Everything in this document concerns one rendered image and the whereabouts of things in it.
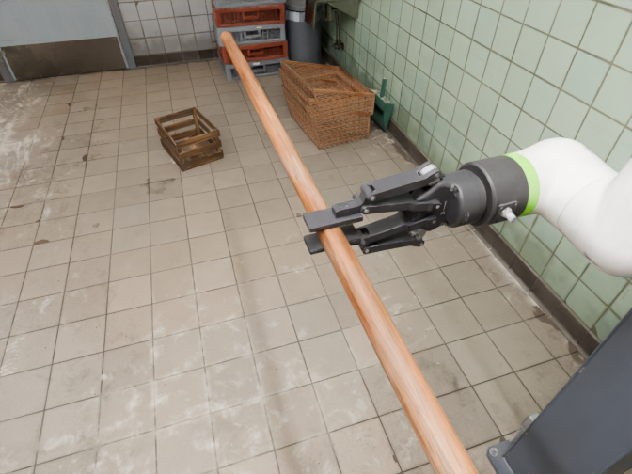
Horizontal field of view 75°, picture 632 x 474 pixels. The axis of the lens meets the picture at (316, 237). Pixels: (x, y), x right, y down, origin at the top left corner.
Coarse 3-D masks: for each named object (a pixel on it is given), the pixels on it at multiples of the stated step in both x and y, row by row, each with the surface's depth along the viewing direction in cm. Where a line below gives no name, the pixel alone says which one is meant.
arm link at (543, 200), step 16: (544, 144) 57; (560, 144) 56; (576, 144) 56; (528, 160) 55; (544, 160) 55; (560, 160) 55; (576, 160) 54; (592, 160) 54; (528, 176) 54; (544, 176) 54; (560, 176) 54; (576, 176) 53; (592, 176) 52; (544, 192) 55; (560, 192) 54; (576, 192) 52; (528, 208) 55; (544, 208) 56; (560, 208) 54
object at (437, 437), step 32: (224, 32) 105; (256, 96) 78; (288, 160) 62; (320, 192) 57; (352, 256) 47; (352, 288) 44; (384, 320) 40; (384, 352) 38; (416, 384) 35; (416, 416) 34; (448, 448) 32
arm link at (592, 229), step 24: (624, 168) 47; (600, 192) 50; (624, 192) 46; (576, 216) 52; (600, 216) 49; (624, 216) 46; (576, 240) 53; (600, 240) 49; (624, 240) 47; (600, 264) 50; (624, 264) 48
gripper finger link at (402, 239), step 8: (400, 232) 58; (408, 232) 59; (384, 240) 57; (392, 240) 57; (400, 240) 57; (408, 240) 57; (416, 240) 58; (368, 248) 55; (376, 248) 56; (384, 248) 57; (392, 248) 57
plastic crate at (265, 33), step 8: (264, 24) 354; (272, 24) 355; (280, 24) 357; (216, 32) 348; (232, 32) 381; (240, 32) 352; (248, 32) 380; (256, 32) 380; (264, 32) 358; (272, 32) 381; (280, 32) 361; (240, 40) 363; (248, 40) 359; (256, 40) 360; (264, 40) 362; (272, 40) 364; (280, 40) 367
